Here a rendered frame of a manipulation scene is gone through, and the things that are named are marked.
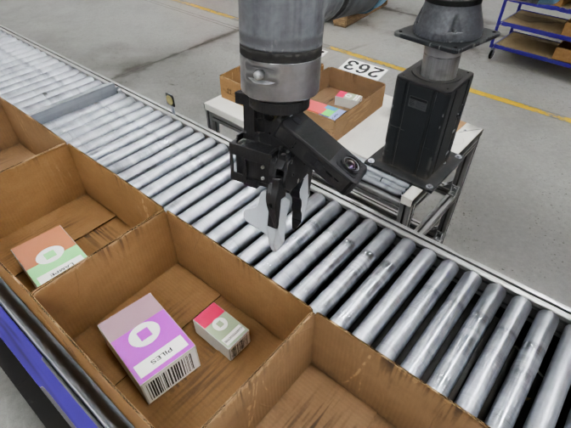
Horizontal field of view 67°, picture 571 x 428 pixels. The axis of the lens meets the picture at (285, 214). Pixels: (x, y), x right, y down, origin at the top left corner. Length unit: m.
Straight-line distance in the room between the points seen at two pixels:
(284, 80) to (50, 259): 0.73
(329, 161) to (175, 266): 0.61
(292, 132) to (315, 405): 0.51
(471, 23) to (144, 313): 1.08
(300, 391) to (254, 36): 0.61
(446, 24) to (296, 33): 0.90
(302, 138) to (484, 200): 2.35
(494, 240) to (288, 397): 1.89
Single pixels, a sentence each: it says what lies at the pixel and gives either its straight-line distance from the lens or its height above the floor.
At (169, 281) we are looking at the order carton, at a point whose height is 0.89.
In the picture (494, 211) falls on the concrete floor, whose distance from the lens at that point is 2.74.
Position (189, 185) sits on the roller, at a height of 0.74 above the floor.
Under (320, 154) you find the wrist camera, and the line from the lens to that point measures 0.50.
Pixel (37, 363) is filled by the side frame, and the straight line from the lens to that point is 0.95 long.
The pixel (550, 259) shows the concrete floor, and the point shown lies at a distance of 2.58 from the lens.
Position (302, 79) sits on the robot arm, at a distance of 0.47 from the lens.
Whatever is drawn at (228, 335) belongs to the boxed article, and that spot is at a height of 0.93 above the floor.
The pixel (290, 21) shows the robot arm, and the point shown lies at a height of 1.50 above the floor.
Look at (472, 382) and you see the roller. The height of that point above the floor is 0.75.
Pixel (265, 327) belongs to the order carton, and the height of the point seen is 0.89.
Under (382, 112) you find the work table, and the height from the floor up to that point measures 0.75.
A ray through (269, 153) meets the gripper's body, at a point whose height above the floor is 1.36.
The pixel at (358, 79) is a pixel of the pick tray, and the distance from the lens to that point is 1.96.
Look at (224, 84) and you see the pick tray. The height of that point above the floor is 0.82.
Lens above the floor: 1.64
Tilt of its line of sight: 42 degrees down
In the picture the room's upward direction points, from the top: straight up
